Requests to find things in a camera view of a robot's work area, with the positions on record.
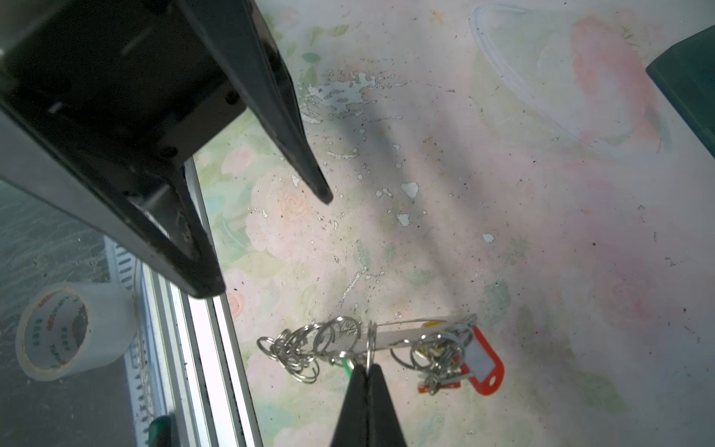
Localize green key tag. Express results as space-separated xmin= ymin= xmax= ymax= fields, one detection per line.
xmin=342 ymin=359 xmax=355 ymax=376

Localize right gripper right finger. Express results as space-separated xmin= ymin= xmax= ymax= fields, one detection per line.
xmin=367 ymin=364 xmax=407 ymax=447

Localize dark green sponge block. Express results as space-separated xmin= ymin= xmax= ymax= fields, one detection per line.
xmin=646 ymin=27 xmax=714 ymax=154

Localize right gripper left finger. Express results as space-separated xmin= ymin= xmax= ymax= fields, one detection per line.
xmin=331 ymin=365 xmax=368 ymax=447

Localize aluminium rail frame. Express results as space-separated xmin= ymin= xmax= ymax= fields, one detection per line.
xmin=102 ymin=158 xmax=264 ymax=447

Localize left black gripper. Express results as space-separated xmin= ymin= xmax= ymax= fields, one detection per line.
xmin=1 ymin=0 xmax=333 ymax=298

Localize green handled pliers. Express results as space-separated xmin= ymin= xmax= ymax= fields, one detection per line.
xmin=147 ymin=415 xmax=172 ymax=447

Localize clear packing tape roll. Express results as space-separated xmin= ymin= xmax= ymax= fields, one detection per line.
xmin=15 ymin=282 xmax=138 ymax=382

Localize red key tag with label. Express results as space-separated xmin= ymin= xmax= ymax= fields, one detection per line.
xmin=408 ymin=323 xmax=505 ymax=396

